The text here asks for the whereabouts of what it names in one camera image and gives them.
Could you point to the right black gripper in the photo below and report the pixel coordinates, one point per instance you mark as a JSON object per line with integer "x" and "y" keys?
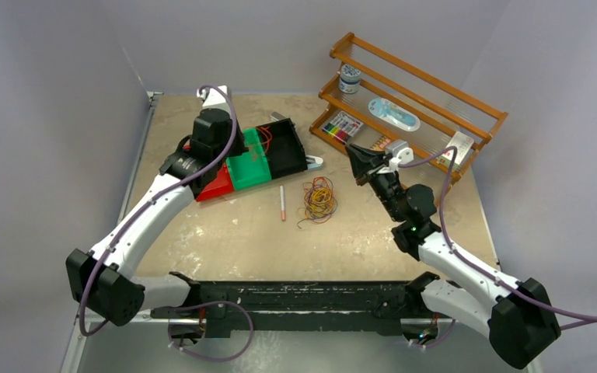
{"x": 361, "y": 161}

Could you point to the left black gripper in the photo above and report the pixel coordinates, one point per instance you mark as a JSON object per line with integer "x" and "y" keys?
{"x": 239, "y": 147}

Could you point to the black plastic bin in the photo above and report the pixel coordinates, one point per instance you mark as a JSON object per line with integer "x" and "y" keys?
{"x": 283, "y": 148}

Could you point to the green plastic bin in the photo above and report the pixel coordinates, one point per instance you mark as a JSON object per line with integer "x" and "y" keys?
{"x": 250, "y": 168}

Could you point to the red plastic bin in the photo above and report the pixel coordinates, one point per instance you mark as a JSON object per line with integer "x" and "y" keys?
{"x": 215, "y": 182}

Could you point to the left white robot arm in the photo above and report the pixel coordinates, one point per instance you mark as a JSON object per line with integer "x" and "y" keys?
{"x": 102, "y": 279}

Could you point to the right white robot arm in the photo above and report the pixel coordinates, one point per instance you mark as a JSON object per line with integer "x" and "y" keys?
{"x": 515, "y": 316}

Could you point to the orange card pack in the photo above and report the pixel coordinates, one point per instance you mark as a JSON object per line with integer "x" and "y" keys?
{"x": 381, "y": 144}

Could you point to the coloured marker pack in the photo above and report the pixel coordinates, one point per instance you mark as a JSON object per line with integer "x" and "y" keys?
{"x": 342, "y": 127}

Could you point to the blue packaged tool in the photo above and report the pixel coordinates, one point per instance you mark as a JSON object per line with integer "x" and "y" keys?
{"x": 393, "y": 114}

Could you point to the wooden tiered shelf rack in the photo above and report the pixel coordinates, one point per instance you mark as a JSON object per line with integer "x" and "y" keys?
{"x": 442, "y": 108}

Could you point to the grey white stapler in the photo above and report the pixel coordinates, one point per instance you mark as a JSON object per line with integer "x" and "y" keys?
{"x": 275, "y": 116}

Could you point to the white blue round jar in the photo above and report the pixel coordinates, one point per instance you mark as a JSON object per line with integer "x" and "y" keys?
{"x": 349, "y": 79}

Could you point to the white orange tipped pen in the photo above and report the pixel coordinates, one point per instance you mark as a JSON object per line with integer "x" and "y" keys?
{"x": 282, "y": 202}

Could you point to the white red small box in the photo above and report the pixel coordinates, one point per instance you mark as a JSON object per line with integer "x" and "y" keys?
{"x": 463, "y": 144}

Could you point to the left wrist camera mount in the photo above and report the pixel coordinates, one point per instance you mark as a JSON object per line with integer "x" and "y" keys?
{"x": 212, "y": 99}

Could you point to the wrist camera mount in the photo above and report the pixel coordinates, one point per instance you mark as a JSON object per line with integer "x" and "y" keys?
{"x": 400, "y": 156}
{"x": 212, "y": 99}

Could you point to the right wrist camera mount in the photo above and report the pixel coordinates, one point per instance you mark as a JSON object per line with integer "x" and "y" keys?
{"x": 400, "y": 156}

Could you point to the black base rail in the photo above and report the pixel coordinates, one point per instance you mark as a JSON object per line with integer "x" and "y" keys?
{"x": 383, "y": 307}

